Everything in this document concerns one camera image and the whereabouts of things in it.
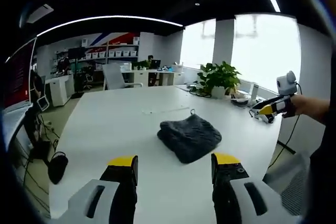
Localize dark grey towel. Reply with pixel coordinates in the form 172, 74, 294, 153
156, 108, 223, 165

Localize white bottle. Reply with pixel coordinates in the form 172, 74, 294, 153
250, 83, 260, 102

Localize black and white object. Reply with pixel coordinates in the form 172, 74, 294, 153
230, 97, 249, 108

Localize black bag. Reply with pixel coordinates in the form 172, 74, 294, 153
47, 151, 69, 185

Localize grey mesh chair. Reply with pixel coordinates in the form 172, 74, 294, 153
262, 151, 312, 217

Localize green potted plant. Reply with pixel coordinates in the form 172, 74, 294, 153
196, 61, 243, 99

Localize white cabinet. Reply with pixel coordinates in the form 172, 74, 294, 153
44, 73, 76, 107

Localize long white counter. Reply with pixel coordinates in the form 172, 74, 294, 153
120, 68, 185, 88

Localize black office chair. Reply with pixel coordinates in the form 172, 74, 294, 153
82, 72, 95, 90

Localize white office chair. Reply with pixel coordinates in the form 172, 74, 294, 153
102, 63, 144, 91

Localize large red display screen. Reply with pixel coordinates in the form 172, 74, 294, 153
4, 38, 37, 111

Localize black monitor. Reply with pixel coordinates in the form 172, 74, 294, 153
68, 46, 87, 60

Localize white storage shelving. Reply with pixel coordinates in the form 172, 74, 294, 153
84, 36, 140, 65

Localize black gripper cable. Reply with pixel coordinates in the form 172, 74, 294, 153
267, 81, 303, 170

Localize tangled black cables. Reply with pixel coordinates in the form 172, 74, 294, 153
188, 83, 213, 99

